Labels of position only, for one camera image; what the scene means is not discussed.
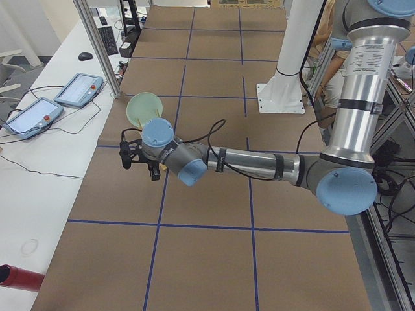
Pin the near teach pendant tablet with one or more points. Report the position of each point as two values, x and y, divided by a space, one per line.
35 118

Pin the black power adapter box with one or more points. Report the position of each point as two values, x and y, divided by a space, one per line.
127 48

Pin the black computer mouse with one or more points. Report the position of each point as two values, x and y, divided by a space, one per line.
85 56

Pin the far teach pendant tablet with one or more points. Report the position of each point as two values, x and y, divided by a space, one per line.
80 90

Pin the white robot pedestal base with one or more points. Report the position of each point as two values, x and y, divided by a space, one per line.
282 93

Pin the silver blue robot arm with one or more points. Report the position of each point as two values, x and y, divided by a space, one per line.
341 175

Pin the aluminium frame post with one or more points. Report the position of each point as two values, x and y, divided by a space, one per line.
98 46

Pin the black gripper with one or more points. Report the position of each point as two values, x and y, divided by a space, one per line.
152 164

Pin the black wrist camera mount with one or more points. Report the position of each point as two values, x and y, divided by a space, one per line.
130 151

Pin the black keyboard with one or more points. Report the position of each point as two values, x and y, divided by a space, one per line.
108 40

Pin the light green plate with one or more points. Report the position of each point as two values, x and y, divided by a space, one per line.
142 108

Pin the wooden dish rack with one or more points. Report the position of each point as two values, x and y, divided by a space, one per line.
157 133

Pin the aluminium table frame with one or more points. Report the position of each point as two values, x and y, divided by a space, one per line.
388 226

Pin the teach pendant tablet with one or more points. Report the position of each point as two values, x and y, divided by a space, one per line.
35 118
80 90

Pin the red cylinder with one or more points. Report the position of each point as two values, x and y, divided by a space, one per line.
21 279

